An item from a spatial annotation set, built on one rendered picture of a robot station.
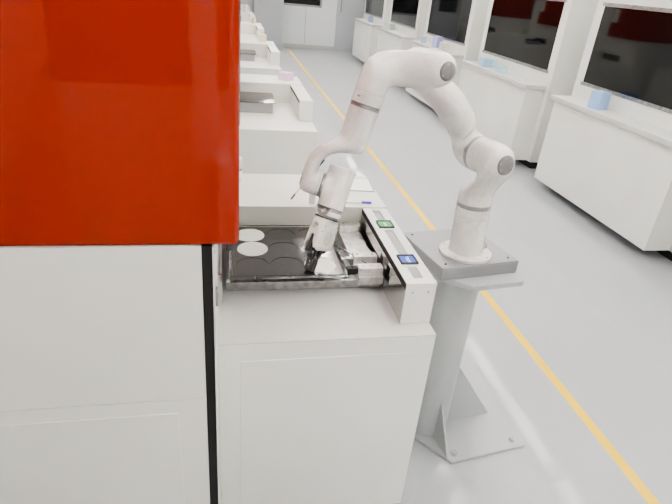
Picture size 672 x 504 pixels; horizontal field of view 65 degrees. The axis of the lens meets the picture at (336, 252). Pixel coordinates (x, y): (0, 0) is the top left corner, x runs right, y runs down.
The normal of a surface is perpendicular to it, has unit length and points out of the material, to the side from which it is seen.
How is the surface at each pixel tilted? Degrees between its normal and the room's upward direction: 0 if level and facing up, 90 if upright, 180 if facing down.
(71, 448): 90
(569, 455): 0
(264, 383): 90
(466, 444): 0
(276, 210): 90
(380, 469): 90
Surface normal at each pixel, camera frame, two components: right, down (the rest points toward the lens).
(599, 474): 0.08, -0.88
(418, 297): 0.18, 0.47
